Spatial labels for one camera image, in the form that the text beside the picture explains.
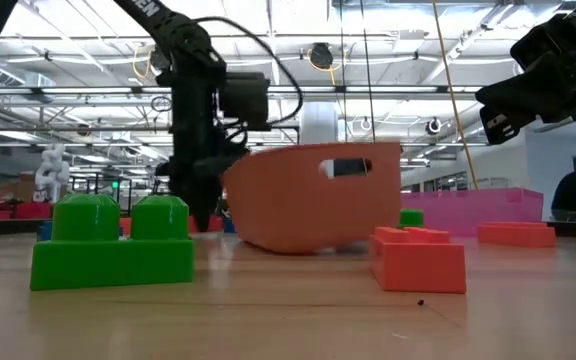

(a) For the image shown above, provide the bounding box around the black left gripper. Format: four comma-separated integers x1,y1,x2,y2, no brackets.
155,64,249,234

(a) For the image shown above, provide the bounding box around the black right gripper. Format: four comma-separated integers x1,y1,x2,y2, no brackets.
475,0,576,146

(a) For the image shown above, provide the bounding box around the orange plastic bin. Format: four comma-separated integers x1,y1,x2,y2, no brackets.
221,142,403,255

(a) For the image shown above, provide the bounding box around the green two-stud toy block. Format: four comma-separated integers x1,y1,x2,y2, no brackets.
29,193,196,292
399,208,425,230

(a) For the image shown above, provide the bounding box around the pink translucent plastic bin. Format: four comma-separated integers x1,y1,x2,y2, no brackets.
400,187,545,237

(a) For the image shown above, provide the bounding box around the red storage bin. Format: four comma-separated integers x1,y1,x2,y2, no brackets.
15,202,53,220

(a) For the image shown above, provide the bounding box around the brown cardboard box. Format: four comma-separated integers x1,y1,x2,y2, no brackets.
0,172,37,202

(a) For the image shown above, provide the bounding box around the yellow hanging cable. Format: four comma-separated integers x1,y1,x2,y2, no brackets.
431,0,479,191

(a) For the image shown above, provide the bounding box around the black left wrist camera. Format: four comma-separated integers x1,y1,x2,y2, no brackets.
219,72,272,132

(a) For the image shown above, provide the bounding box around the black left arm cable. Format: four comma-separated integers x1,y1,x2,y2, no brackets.
192,16,304,129

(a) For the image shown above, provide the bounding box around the thin black hanging cable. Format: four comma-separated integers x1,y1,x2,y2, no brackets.
338,0,348,145

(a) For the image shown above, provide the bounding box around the black aluminium table frame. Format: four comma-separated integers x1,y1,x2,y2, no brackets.
0,218,576,239

